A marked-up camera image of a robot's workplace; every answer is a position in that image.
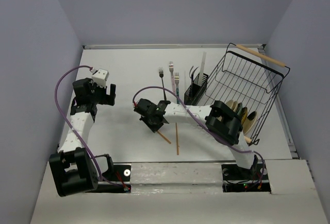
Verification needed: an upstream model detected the wooden chopstick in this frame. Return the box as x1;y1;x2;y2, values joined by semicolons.
157;131;172;144
175;123;179;155

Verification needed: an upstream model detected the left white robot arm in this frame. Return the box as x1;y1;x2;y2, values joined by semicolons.
49;76;116;197

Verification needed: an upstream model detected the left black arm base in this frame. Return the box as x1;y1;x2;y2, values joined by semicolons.
87;163;131;194

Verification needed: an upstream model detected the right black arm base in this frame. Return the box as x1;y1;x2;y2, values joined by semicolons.
221;163;271;193

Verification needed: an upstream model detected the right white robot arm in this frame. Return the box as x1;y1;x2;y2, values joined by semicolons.
134;98;258;179

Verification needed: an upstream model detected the black utensil caddy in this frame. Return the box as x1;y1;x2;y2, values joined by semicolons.
184;73;209;106

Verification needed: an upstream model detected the black metal fork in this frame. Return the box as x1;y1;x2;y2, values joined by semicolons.
158;67;167;100

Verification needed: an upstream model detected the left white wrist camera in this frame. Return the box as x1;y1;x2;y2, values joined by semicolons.
91;68;109;89

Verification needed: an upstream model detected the teal handled fork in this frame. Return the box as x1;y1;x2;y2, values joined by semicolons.
174;72;180;104

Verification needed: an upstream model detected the pink handled fork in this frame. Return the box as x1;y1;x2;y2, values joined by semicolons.
169;61;176;93

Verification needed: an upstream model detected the black wire dish rack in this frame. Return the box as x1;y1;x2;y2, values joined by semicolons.
199;43;290;145

